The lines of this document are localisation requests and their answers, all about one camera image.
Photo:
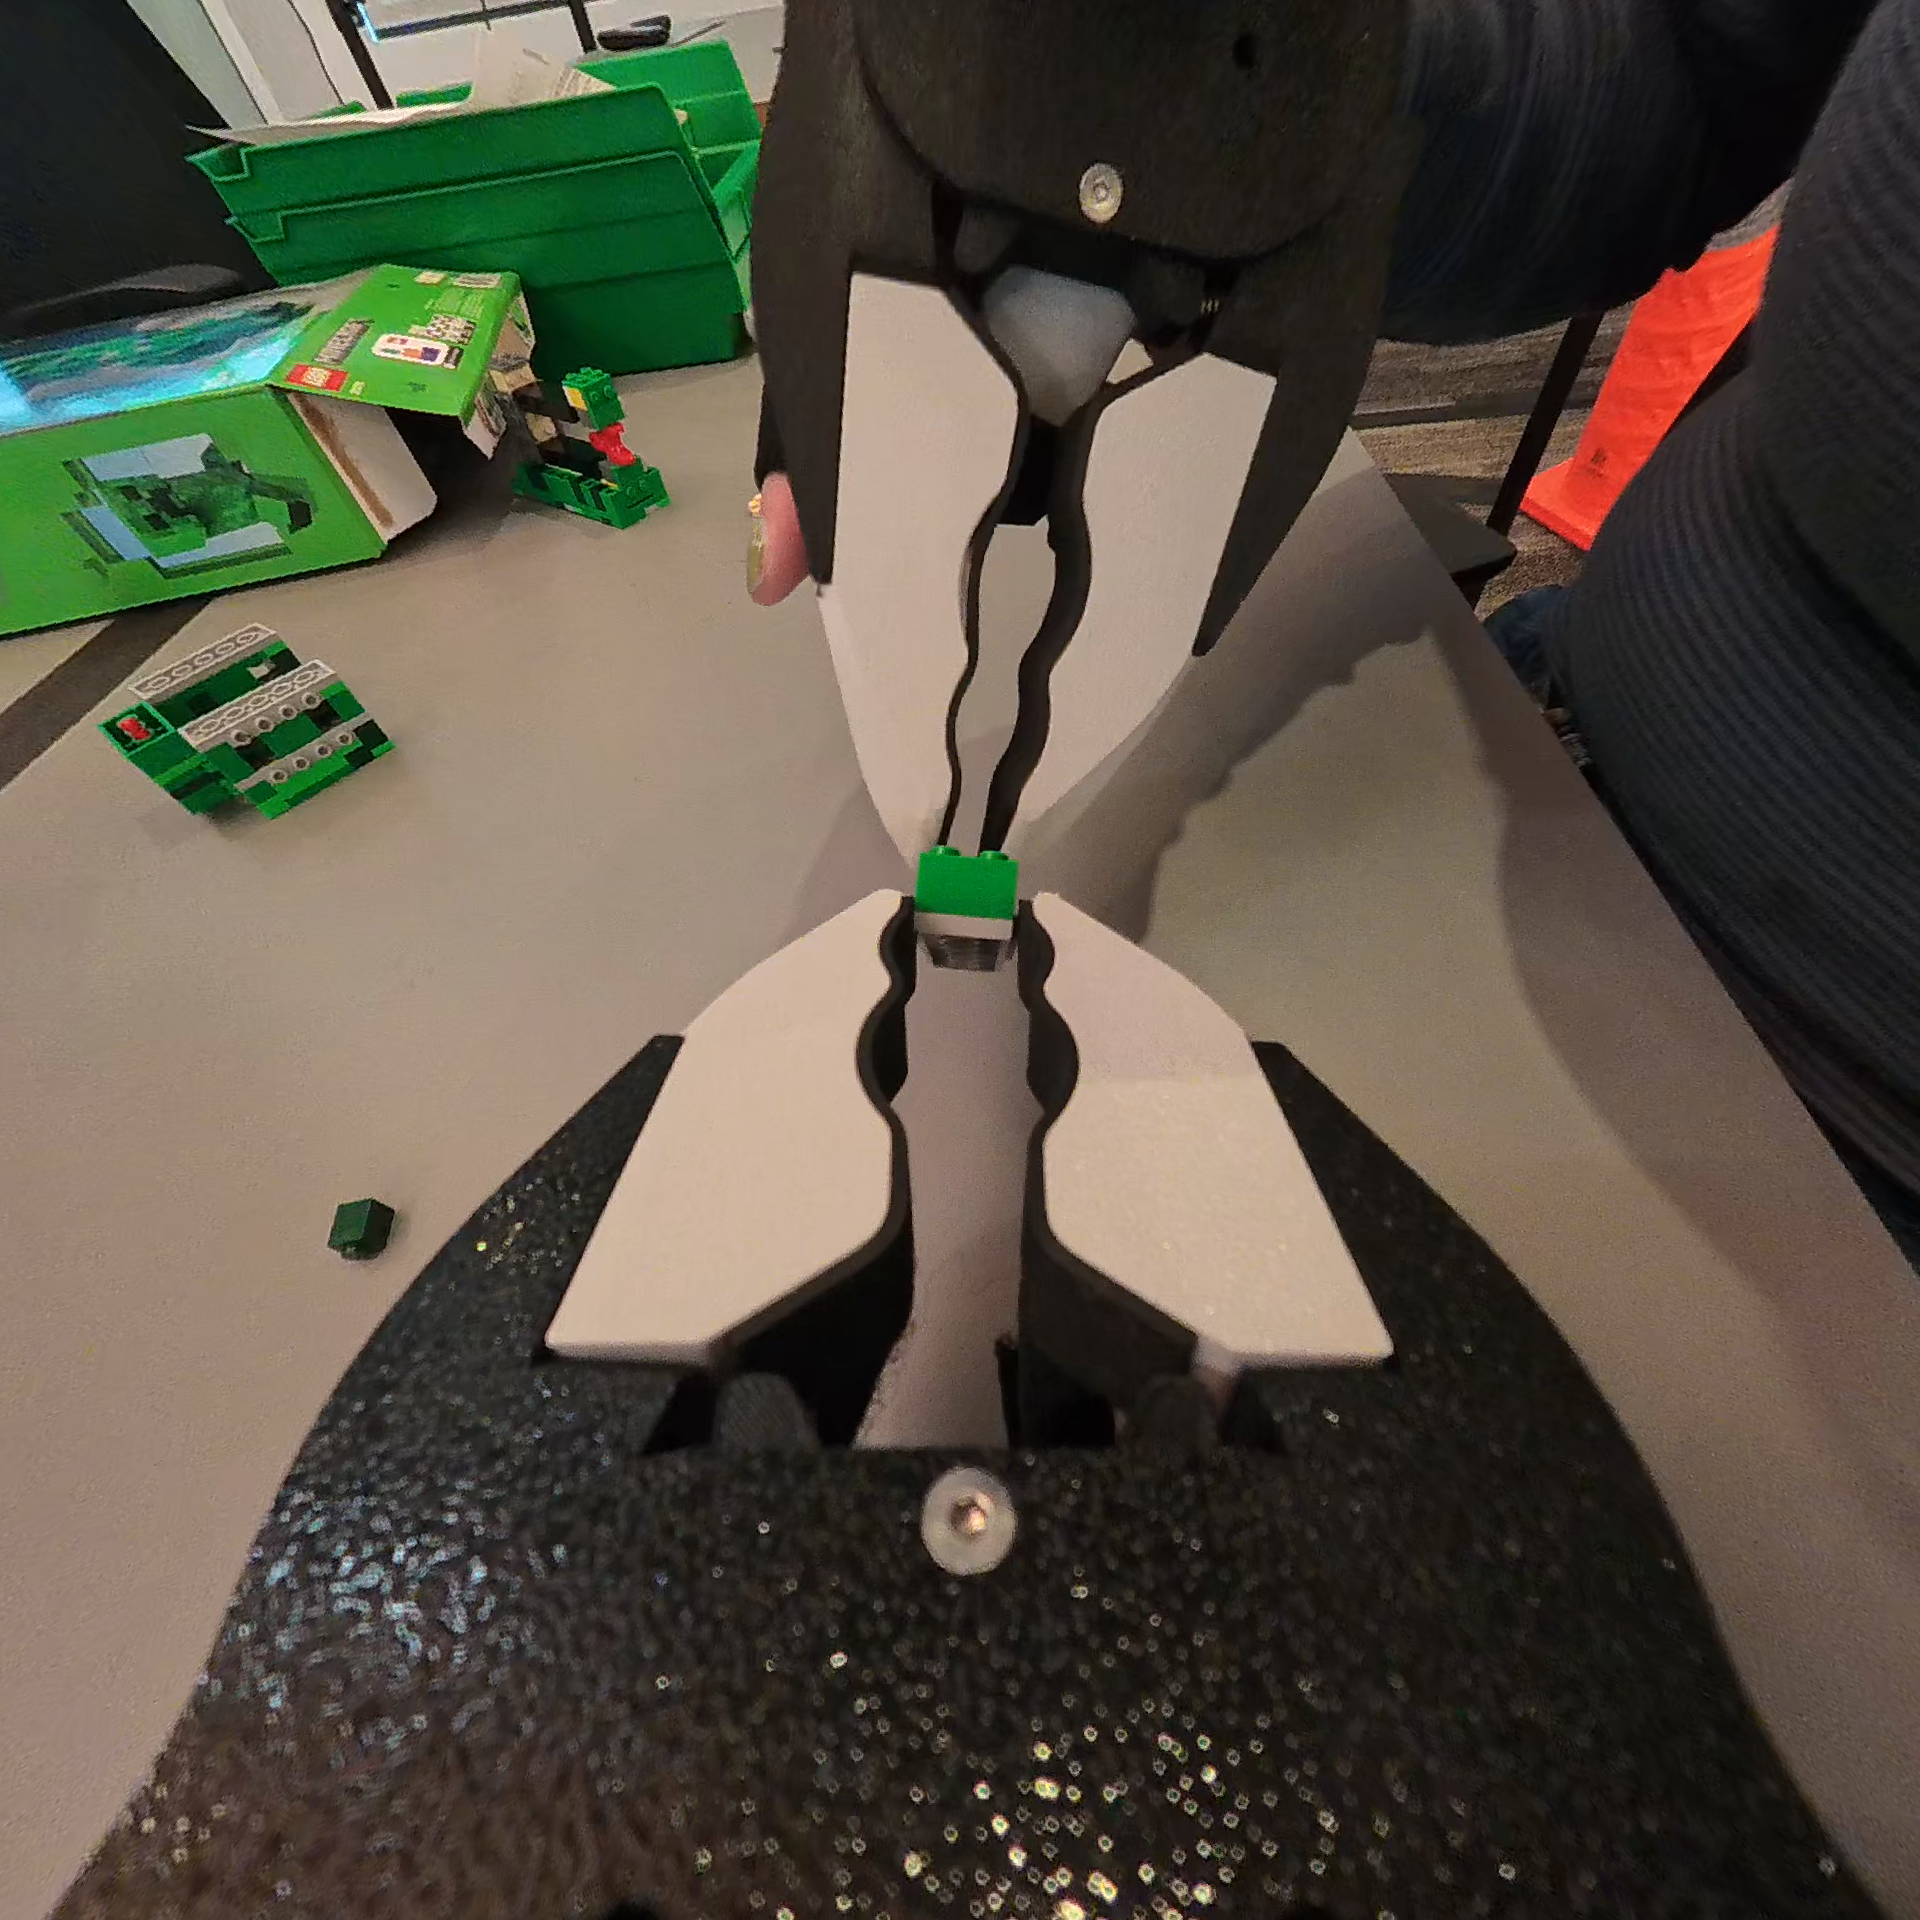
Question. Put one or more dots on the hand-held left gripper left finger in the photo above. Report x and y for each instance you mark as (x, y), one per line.
(721, 1170)

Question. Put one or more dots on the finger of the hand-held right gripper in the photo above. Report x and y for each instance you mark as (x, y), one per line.
(1154, 555)
(901, 524)

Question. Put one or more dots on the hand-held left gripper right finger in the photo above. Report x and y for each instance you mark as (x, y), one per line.
(1200, 1170)

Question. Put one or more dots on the green and grey brick stack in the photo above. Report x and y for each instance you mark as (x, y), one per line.
(969, 893)

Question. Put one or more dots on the grey desk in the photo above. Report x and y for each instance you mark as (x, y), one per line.
(601, 974)

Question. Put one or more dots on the person's right hand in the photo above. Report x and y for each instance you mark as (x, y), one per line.
(777, 549)

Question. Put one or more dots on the green brick figure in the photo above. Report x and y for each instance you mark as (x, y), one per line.
(592, 451)

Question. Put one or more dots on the black screen stand legs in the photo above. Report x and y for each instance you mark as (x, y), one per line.
(1500, 494)

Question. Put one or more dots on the small dark green brick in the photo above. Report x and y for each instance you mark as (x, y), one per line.
(361, 1226)

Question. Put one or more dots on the stack of green bins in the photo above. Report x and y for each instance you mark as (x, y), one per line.
(495, 241)

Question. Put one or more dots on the orange traffic cone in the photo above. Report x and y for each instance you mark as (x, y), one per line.
(1651, 405)

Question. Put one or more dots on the green and grey brick assembly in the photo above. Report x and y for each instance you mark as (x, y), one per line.
(255, 729)

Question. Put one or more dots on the person's torso in dark shirt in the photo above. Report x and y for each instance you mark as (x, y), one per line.
(1770, 751)

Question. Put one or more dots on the green toy brick box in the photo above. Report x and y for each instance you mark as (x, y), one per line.
(194, 480)

